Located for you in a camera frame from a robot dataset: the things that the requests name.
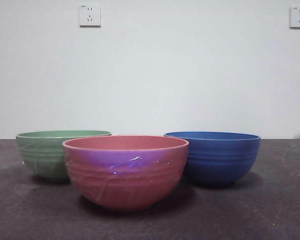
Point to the red ribbed bowl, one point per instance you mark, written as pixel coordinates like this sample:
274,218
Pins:
125,185

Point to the green ribbed bowl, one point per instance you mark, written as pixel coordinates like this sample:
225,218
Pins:
40,155

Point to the blue ribbed bowl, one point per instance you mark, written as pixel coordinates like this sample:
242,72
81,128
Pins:
222,160

